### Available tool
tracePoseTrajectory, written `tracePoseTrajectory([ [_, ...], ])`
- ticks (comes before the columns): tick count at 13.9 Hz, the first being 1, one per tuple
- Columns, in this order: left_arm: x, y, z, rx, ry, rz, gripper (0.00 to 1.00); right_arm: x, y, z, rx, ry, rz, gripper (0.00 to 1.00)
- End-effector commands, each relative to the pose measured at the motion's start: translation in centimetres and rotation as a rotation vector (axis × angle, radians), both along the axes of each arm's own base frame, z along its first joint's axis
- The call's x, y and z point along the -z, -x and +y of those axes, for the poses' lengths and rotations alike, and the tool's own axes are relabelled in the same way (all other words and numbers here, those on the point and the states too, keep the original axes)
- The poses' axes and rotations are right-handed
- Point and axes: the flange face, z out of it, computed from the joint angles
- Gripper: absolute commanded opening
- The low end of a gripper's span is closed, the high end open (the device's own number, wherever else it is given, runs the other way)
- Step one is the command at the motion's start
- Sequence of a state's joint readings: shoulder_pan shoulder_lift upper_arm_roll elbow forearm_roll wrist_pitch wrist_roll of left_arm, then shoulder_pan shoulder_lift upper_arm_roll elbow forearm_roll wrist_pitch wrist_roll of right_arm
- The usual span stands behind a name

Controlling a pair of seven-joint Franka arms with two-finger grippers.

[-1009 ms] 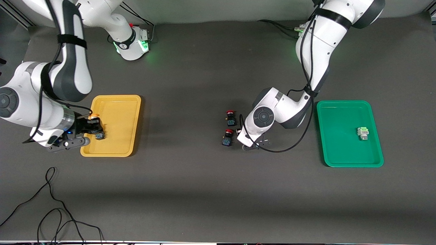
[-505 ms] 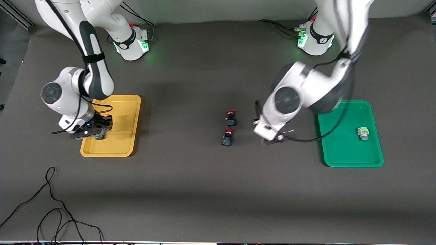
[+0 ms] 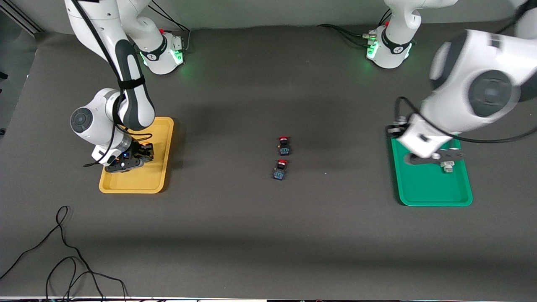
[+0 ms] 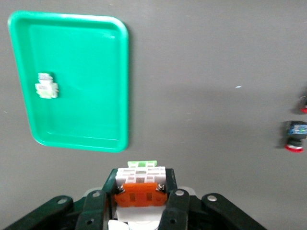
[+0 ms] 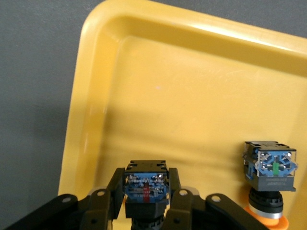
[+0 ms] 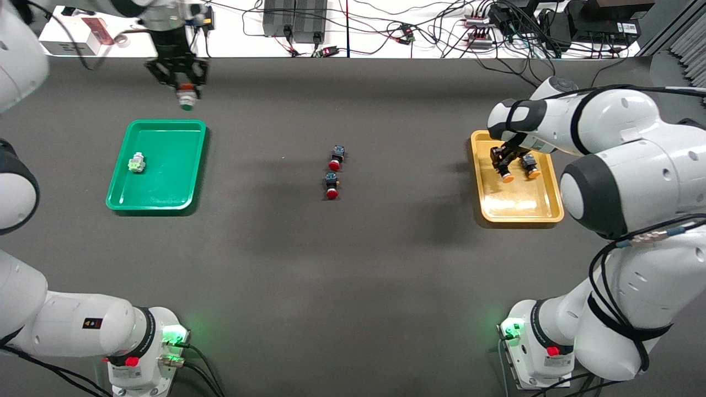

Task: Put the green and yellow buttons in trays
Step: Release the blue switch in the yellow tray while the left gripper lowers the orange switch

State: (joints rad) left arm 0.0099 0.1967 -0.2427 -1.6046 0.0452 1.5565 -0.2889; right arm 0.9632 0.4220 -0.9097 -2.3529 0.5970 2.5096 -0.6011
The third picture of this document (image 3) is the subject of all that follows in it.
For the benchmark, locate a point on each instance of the yellow plastic tray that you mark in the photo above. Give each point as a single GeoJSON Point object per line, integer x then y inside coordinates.
{"type": "Point", "coordinates": [161, 167]}

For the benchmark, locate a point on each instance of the aluminium frame rail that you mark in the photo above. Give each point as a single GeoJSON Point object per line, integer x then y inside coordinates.
{"type": "Point", "coordinates": [25, 23]}

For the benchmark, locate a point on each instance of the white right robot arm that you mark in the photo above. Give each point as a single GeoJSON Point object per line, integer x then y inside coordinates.
{"type": "Point", "coordinates": [134, 96]}

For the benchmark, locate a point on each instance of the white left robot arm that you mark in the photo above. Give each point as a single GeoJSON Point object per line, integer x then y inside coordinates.
{"type": "Point", "coordinates": [486, 92]}

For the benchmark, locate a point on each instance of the red cap push button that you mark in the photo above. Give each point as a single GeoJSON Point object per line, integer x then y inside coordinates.
{"type": "Point", "coordinates": [280, 169]}
{"type": "Point", "coordinates": [284, 145]}

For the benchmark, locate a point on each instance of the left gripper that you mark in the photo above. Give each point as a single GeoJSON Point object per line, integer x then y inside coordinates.
{"type": "Point", "coordinates": [393, 131]}

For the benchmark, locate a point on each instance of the yellow cap push button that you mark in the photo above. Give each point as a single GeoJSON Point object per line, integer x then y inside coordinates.
{"type": "Point", "coordinates": [145, 145]}

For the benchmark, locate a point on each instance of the white button with green block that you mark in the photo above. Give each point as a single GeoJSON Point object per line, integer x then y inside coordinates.
{"type": "Point", "coordinates": [448, 167]}

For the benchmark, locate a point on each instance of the dark grey table mat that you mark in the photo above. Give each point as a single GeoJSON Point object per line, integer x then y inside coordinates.
{"type": "Point", "coordinates": [268, 84]}

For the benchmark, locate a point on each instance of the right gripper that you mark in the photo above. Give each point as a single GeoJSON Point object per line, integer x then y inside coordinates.
{"type": "Point", "coordinates": [138, 150]}

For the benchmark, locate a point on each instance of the green plastic tray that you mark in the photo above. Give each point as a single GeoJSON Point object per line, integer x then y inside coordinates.
{"type": "Point", "coordinates": [432, 184]}

